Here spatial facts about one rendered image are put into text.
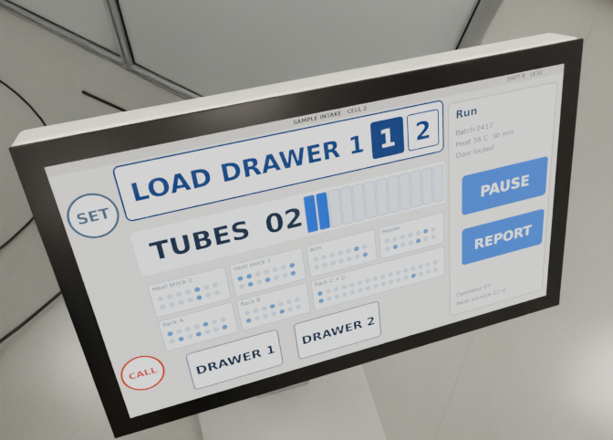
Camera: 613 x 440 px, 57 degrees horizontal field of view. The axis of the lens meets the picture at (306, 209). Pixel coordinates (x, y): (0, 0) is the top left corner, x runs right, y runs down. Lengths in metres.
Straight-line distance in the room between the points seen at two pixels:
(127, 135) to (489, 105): 0.33
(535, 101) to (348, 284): 0.26
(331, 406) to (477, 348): 0.47
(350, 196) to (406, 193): 0.06
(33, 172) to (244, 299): 0.22
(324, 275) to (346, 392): 1.04
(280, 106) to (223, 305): 0.20
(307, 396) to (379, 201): 1.07
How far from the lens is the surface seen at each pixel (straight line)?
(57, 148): 0.49
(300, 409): 1.56
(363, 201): 0.54
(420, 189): 0.56
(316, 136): 0.50
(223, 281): 0.54
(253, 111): 0.48
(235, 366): 0.60
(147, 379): 0.59
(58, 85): 2.11
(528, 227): 0.66
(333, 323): 0.60
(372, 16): 1.33
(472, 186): 0.59
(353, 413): 1.58
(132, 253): 0.52
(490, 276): 0.66
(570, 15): 2.60
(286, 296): 0.56
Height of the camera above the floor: 1.59
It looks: 64 degrees down
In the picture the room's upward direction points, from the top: 12 degrees clockwise
